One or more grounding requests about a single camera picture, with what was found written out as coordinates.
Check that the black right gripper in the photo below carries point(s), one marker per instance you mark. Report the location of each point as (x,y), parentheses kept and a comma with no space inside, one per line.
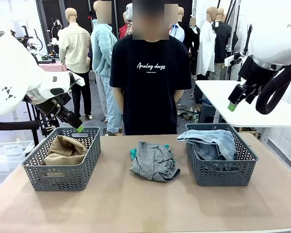
(251,70)

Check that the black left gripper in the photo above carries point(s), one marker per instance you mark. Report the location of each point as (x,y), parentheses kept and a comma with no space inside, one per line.
(54,104)

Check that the beige garment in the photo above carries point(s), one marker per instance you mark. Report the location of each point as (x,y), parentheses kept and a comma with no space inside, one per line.
(65,150)

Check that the light blue denim shorts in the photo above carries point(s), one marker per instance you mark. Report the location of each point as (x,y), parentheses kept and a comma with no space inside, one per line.
(215,143)

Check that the grey T-shirt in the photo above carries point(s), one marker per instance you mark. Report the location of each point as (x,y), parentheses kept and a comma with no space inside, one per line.
(155,162)

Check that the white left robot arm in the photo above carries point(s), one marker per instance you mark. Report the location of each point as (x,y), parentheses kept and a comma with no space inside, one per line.
(14,72)

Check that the person's right forearm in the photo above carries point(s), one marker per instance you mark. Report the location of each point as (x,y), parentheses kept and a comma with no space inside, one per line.
(118,99)

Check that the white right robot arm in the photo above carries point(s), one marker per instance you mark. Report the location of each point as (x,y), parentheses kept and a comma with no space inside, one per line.
(276,36)

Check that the person's left forearm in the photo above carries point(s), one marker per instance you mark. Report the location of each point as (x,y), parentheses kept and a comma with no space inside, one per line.
(179,98)

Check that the white table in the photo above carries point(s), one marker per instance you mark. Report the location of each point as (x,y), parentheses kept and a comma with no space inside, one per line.
(245,116)

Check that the grey plastic basket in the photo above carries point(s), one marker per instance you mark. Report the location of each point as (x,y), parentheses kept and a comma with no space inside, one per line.
(220,172)
(63,174)

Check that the table with red cloth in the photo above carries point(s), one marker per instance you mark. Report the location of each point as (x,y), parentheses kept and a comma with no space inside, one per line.
(53,66)

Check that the black light stand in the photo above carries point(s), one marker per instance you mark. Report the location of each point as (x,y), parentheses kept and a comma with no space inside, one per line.
(248,38)

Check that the mannequin in black shirt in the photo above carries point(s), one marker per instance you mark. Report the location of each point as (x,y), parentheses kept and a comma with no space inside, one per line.
(222,41)

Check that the mannequin in white shirt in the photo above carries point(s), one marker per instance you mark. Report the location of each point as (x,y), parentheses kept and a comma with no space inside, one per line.
(206,48)

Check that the clear plastic storage box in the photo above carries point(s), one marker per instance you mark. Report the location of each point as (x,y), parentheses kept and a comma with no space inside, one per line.
(9,151)

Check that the mannequin in blue fleece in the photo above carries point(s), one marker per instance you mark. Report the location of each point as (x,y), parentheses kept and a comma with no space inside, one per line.
(101,55)

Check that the mannequin in cream shirt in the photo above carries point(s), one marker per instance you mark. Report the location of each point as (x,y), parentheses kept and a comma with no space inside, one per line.
(74,48)

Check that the mannequin in dark jacket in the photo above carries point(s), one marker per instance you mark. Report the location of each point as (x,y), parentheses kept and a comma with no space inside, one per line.
(192,41)

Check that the person in black T-shirt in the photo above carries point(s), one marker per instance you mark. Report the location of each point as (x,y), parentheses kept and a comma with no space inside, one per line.
(150,85)

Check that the mannequin in plaid hoodie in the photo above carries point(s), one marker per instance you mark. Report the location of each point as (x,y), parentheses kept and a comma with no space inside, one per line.
(127,26)

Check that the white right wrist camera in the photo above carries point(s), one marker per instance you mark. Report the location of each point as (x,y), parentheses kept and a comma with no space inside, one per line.
(232,60)

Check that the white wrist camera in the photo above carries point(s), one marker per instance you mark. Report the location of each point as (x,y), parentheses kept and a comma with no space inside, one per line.
(232,60)
(77,80)

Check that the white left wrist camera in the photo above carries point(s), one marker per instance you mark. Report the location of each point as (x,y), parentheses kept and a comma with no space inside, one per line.
(77,80)

